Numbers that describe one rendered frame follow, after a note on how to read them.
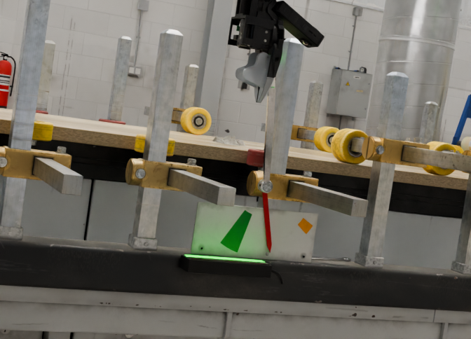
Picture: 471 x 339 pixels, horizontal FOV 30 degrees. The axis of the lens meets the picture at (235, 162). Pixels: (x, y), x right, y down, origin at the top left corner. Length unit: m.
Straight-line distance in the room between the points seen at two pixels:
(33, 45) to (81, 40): 7.37
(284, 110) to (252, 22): 0.22
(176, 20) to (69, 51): 1.17
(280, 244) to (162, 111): 0.36
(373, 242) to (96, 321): 0.59
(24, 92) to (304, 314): 0.72
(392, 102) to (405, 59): 3.75
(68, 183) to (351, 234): 0.93
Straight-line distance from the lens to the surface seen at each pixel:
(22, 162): 1.58
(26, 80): 1.58
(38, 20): 1.58
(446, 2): 5.68
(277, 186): 1.73
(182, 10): 9.28
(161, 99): 1.64
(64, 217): 1.84
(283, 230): 1.75
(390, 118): 1.85
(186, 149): 1.86
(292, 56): 1.73
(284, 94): 1.73
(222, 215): 1.69
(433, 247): 2.22
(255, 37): 1.60
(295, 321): 1.84
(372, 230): 1.86
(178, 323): 1.75
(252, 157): 1.86
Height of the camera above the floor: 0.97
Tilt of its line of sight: 3 degrees down
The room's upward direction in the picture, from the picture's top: 8 degrees clockwise
